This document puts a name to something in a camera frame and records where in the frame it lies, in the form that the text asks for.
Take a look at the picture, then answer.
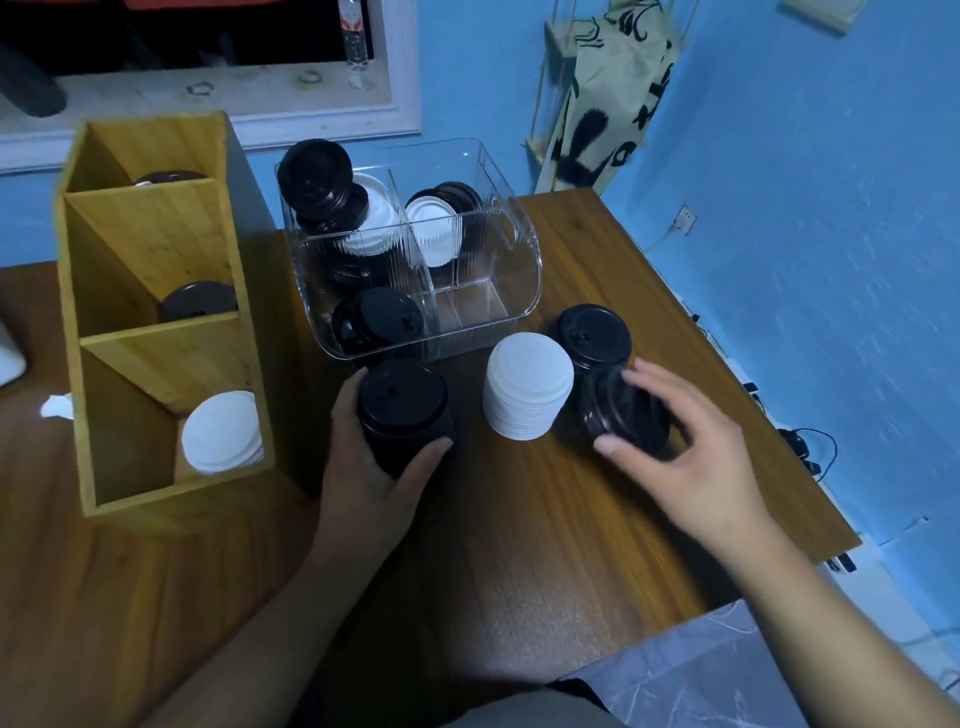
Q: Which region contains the person's right hand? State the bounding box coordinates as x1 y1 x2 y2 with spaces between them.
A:
592 358 781 556

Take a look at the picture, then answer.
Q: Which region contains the person's left hand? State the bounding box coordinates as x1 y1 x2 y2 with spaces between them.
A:
311 367 455 571

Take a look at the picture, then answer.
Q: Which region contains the large black cup lid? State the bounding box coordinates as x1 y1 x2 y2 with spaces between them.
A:
577 365 673 459

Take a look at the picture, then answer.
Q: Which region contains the wooden three-compartment organizer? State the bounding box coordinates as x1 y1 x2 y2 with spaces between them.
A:
53 112 313 517

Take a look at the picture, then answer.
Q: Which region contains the short stack of black lids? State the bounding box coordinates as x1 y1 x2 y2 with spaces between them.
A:
551 303 634 376

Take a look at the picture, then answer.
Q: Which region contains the white domed cup lid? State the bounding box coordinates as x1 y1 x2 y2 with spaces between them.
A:
482 332 577 442

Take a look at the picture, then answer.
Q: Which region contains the person's right forearm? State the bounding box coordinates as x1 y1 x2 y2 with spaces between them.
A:
727 524 960 728

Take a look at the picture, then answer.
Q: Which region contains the person's left forearm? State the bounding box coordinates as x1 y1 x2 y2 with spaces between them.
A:
142 547 384 728

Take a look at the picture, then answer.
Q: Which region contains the white foam box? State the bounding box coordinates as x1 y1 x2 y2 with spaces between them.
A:
0 322 28 389

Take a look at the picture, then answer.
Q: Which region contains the grey shirt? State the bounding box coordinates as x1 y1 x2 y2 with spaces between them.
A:
446 688 624 728

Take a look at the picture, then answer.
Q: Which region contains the clear plastic container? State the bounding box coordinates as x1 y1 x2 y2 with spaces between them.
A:
275 137 544 363

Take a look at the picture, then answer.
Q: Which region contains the cream tote bag black print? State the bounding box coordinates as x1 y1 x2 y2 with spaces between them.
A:
536 0 684 194

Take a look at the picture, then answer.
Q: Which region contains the clear plastic water bottle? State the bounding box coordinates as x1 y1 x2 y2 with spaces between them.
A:
338 0 370 69

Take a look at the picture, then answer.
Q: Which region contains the dark glass vase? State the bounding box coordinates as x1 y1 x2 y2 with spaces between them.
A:
0 41 69 119

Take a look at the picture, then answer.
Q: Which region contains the black wired device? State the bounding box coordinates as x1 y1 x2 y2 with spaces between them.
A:
779 427 838 475

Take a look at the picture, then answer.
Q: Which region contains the white window frame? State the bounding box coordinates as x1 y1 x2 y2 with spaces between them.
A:
0 0 423 175

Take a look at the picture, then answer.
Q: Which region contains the hanging rope shelf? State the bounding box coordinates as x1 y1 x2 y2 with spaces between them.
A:
524 0 703 181

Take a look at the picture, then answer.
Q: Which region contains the cream wall plate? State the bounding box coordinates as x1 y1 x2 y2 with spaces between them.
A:
779 0 868 33

